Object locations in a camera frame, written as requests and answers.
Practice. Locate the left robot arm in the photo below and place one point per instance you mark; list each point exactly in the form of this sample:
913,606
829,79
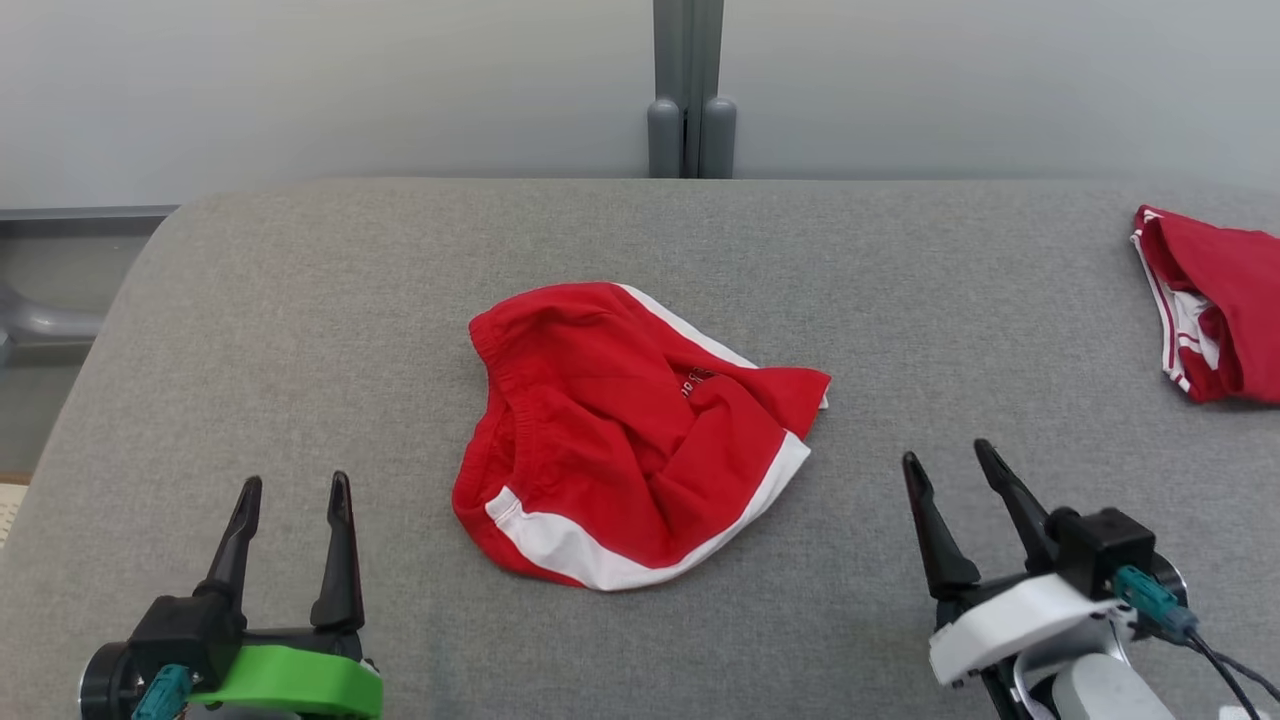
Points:
105,685

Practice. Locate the grey metal foot tube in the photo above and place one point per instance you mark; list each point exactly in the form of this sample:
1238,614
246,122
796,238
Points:
50,322

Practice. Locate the red shorts with white stripe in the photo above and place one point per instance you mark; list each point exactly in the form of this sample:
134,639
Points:
600,440

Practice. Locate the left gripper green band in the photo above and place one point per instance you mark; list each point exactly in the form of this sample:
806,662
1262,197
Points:
290,680

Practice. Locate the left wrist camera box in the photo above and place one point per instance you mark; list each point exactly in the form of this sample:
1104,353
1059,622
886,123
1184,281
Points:
185,635

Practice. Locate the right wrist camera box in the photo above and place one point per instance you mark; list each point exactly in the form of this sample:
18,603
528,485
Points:
1105,545

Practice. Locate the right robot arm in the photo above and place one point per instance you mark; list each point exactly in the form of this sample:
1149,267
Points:
1100,695

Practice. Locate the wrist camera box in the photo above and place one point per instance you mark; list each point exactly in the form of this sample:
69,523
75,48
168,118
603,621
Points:
185,635
1105,545

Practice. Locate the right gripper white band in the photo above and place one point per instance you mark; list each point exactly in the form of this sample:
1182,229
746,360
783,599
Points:
1020,620

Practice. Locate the grey wall base rail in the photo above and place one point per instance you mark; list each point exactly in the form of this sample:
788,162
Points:
80,220

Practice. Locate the red jersey with number 23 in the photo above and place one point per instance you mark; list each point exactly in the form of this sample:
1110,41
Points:
1235,300

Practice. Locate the grey double metal post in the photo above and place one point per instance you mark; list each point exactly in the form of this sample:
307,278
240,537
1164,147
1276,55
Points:
690,90

